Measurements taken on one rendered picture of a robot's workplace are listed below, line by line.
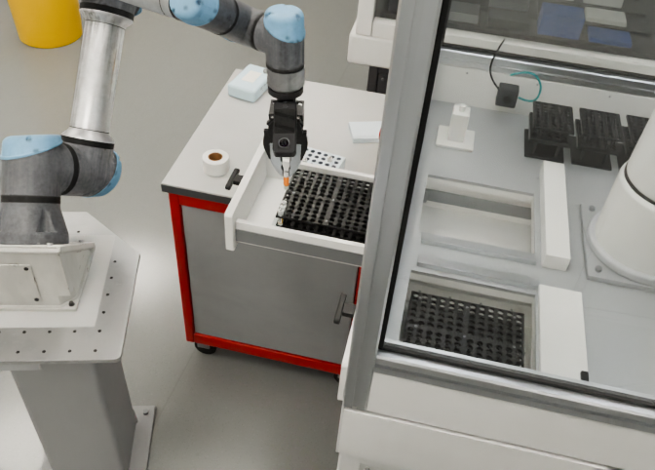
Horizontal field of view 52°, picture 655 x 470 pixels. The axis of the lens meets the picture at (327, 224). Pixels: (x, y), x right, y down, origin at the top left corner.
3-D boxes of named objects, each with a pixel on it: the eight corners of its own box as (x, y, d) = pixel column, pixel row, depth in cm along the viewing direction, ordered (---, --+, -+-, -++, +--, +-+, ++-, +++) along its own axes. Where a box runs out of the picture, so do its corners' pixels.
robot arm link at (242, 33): (207, -14, 128) (250, 1, 124) (241, 4, 138) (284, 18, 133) (194, 26, 130) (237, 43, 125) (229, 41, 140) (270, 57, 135)
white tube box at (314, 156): (290, 173, 183) (290, 162, 180) (302, 156, 189) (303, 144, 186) (333, 185, 180) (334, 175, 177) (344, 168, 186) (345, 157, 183)
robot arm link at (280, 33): (278, -3, 130) (314, 9, 126) (279, 51, 137) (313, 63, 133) (251, 11, 125) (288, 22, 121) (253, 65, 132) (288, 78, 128)
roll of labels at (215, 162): (205, 160, 185) (204, 147, 182) (230, 161, 185) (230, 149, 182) (201, 176, 180) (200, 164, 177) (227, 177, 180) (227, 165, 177)
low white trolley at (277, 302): (183, 359, 228) (160, 182, 176) (241, 236, 273) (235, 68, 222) (353, 397, 221) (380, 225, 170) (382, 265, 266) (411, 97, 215)
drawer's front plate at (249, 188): (225, 251, 152) (223, 214, 144) (262, 174, 173) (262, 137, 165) (233, 252, 151) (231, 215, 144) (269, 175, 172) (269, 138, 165)
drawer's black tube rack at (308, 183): (275, 236, 153) (275, 215, 149) (294, 188, 166) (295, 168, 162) (371, 255, 151) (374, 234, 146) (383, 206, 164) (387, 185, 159)
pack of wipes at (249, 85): (254, 104, 207) (253, 92, 203) (226, 96, 209) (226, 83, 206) (276, 82, 217) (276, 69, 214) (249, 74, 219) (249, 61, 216)
